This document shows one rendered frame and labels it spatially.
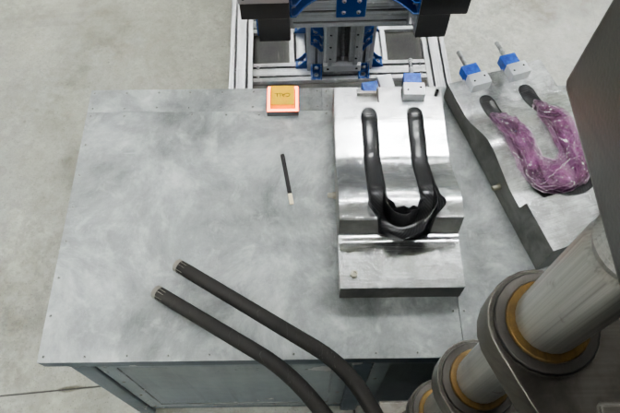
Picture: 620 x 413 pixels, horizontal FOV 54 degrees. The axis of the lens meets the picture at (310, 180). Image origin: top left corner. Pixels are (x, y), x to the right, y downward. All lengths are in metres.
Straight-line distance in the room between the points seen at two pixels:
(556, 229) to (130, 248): 0.93
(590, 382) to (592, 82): 0.33
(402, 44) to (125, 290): 1.57
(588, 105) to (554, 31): 2.70
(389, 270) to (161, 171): 0.60
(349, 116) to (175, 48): 1.50
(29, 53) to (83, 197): 1.55
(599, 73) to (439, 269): 1.03
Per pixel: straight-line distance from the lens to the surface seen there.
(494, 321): 0.59
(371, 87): 1.58
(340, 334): 1.33
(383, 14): 1.90
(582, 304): 0.48
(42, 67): 2.94
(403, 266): 1.32
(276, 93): 1.56
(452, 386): 0.82
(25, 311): 2.39
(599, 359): 0.61
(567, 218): 1.41
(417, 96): 1.49
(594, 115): 0.34
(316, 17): 1.89
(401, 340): 1.33
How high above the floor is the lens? 2.08
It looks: 61 degrees down
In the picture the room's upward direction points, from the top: straight up
